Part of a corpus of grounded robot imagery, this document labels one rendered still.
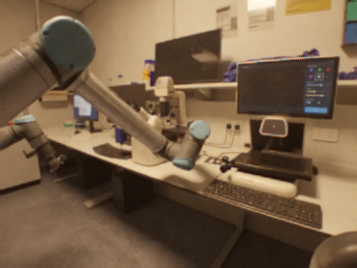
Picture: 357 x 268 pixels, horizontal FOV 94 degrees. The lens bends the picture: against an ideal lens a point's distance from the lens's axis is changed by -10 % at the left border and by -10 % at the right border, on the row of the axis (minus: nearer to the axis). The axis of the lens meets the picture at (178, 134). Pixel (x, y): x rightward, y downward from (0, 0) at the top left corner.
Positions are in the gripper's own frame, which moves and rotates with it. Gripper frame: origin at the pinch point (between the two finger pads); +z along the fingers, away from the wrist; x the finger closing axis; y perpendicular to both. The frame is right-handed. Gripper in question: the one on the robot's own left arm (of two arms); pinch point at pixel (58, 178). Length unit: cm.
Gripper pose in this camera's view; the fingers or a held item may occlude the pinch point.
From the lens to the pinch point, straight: 120.2
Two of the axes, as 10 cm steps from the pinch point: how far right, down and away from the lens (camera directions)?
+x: -6.1, -0.3, 7.9
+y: 7.0, -5.0, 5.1
